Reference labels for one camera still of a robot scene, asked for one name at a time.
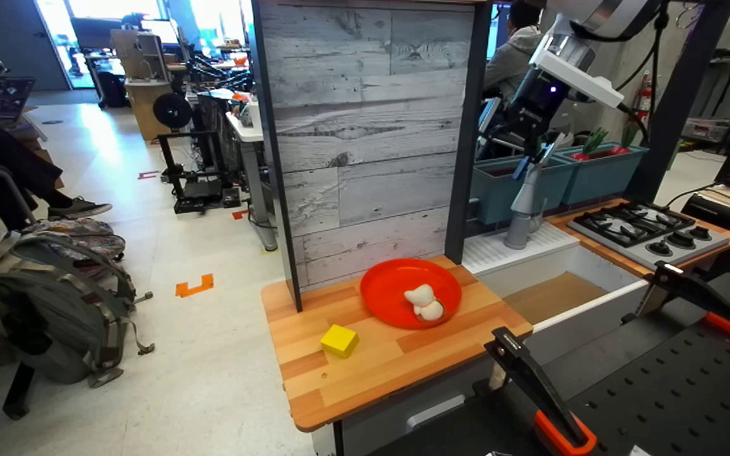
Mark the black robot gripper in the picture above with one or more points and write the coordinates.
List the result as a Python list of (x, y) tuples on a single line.
[(523, 121)]

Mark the grey kitchen tap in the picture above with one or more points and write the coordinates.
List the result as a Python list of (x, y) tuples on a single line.
[(526, 205)]

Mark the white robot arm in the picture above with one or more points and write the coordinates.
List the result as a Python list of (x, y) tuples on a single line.
[(548, 57)]

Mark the right teal planter bin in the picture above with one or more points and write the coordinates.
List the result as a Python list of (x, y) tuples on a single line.
[(601, 175)]

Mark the teal planter bin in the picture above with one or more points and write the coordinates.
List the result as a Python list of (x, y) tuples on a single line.
[(601, 175), (495, 187)]

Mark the left teal planter bin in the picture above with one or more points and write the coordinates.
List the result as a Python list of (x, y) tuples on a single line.
[(495, 187)]

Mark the white toy sink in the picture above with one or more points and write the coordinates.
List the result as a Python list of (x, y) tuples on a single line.
[(550, 280)]

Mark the grey toy stove top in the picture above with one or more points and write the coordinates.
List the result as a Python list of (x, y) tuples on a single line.
[(648, 233)]

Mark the grey wood backdrop panel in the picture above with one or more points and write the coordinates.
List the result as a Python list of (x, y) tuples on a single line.
[(367, 111)]

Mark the far black orange clamp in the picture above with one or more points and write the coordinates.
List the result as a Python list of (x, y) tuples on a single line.
[(670, 281)]

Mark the black orange clamp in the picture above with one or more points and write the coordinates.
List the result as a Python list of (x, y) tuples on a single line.
[(670, 281), (559, 429)]

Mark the white toy food piece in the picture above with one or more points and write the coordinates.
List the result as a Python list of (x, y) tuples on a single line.
[(424, 301)]

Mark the near black orange clamp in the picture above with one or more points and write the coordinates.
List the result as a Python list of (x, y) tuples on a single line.
[(559, 429)]

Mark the orange round plate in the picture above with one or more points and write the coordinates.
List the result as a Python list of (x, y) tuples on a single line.
[(383, 291)]

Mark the yellow block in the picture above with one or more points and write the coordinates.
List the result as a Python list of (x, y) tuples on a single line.
[(339, 341)]

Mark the wooden counter board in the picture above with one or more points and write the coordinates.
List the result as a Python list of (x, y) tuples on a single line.
[(322, 389)]

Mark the black 3d printer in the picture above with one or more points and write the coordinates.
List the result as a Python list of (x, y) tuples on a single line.
[(199, 119)]

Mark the grey backpack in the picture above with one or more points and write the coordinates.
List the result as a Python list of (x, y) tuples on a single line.
[(66, 301)]

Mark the seated person legs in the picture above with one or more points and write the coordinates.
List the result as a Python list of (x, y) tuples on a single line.
[(37, 175)]

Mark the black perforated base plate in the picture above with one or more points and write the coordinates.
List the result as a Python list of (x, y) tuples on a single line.
[(652, 385)]

